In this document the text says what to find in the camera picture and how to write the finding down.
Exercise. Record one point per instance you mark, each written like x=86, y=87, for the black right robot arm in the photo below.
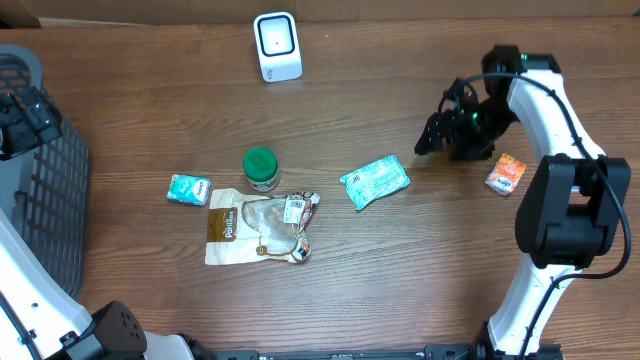
x=571, y=223

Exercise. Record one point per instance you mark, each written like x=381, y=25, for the green lid jar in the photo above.
x=261, y=169

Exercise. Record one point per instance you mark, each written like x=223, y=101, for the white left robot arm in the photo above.
x=39, y=320

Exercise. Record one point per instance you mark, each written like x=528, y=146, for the teal tissue pack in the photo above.
x=189, y=189

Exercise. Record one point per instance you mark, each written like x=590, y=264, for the orange tissue pack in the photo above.
x=506, y=174

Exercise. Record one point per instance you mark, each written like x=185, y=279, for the beige snack pouch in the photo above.
x=252, y=228

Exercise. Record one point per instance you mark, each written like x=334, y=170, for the teal wet wipes pack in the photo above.
x=375, y=180

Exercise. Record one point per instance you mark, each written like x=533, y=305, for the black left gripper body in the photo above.
x=18, y=129

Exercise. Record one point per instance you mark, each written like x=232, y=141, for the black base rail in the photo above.
x=340, y=355

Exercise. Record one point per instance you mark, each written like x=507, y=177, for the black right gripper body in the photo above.
x=477, y=130

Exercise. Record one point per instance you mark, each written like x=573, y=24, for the dark grey mesh basket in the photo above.
x=45, y=191

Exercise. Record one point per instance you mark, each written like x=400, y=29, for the white barcode scanner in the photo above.
x=278, y=47

